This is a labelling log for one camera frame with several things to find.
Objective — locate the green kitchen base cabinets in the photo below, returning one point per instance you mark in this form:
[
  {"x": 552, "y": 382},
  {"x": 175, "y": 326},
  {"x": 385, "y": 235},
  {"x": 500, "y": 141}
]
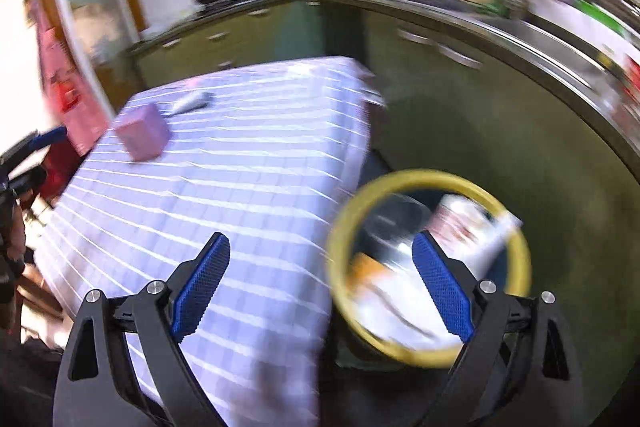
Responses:
[{"x": 225, "y": 42}]

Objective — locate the red printed mug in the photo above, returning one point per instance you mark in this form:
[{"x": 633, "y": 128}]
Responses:
[{"x": 632, "y": 77}]

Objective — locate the white blue toothpaste tube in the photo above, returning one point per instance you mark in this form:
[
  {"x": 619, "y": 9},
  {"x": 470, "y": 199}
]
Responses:
[{"x": 190, "y": 103}]

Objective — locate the green plastic tray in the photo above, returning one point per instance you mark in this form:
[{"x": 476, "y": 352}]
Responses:
[{"x": 600, "y": 17}]

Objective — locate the green leafy plant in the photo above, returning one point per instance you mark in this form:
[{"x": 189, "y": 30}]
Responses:
[{"x": 495, "y": 7}]

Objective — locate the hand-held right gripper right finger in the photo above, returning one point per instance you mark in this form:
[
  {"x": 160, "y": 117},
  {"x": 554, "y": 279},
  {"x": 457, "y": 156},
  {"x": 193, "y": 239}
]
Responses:
[{"x": 440, "y": 287}]

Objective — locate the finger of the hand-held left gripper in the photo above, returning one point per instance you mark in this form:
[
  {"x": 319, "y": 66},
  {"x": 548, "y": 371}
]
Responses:
[
  {"x": 47, "y": 139},
  {"x": 22, "y": 181}
]

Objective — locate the purple cardboard box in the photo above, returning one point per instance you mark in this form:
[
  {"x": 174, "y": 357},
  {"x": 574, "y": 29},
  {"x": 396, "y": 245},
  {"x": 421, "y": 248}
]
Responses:
[{"x": 142, "y": 132}]

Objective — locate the white brown milk carton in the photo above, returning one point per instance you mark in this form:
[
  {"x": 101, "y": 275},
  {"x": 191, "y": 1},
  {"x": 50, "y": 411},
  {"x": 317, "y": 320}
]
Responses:
[{"x": 465, "y": 222}]

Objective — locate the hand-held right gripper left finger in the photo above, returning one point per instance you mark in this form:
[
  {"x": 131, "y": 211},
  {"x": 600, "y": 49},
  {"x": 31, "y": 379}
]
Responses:
[{"x": 200, "y": 287}]

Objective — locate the yellow rimmed trash bin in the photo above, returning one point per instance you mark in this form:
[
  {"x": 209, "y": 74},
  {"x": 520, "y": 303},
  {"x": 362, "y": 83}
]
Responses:
[{"x": 430, "y": 178}]

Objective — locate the steel kitchen sink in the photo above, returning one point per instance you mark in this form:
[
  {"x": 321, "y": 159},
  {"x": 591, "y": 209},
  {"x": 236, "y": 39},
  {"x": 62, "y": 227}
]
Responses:
[{"x": 525, "y": 29}]

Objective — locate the clear plastic cup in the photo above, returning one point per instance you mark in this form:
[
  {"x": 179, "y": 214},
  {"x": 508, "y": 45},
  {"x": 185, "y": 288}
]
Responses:
[{"x": 390, "y": 227}]

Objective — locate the purple checked tablecloth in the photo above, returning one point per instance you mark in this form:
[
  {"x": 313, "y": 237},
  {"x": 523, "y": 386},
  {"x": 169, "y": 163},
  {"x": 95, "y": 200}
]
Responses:
[{"x": 225, "y": 147}]

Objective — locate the red checked cloth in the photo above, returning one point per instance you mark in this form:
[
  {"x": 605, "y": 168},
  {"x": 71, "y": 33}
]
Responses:
[{"x": 60, "y": 77}]

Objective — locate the white paper towel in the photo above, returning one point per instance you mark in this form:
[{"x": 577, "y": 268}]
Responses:
[{"x": 385, "y": 312}]

